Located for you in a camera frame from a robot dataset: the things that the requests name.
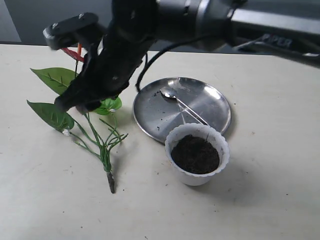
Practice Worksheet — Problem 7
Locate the black cable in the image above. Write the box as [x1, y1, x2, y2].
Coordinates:
[135, 29, 231, 93]

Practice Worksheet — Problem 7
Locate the steel spoon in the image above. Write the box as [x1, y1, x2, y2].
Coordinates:
[160, 86, 210, 126]

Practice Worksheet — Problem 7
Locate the dark potting soil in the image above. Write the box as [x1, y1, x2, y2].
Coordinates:
[170, 134, 220, 175]

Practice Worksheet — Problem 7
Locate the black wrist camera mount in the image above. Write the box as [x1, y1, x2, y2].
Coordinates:
[43, 12, 107, 51]

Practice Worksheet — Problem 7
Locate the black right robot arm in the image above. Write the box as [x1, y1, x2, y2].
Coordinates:
[43, 0, 320, 113]

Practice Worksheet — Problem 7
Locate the artificial anthurium plant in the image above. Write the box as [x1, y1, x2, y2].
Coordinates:
[27, 44, 128, 194]

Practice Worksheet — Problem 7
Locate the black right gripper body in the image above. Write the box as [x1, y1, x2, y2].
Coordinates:
[67, 25, 155, 100]

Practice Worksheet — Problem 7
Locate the white scalloped plastic pot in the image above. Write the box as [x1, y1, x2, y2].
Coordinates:
[165, 123, 230, 186]

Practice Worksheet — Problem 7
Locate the round steel plate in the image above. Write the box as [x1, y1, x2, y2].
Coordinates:
[133, 77, 232, 144]

